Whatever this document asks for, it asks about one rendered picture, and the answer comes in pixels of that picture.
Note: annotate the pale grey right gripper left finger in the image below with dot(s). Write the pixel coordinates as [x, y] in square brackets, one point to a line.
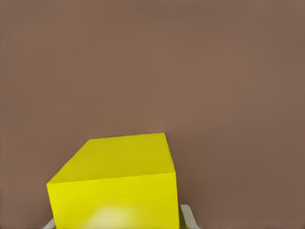
[50, 225]

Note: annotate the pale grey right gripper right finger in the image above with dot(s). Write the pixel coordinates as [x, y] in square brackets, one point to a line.
[188, 217]

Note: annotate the yellow square block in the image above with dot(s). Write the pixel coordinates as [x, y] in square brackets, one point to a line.
[114, 181]

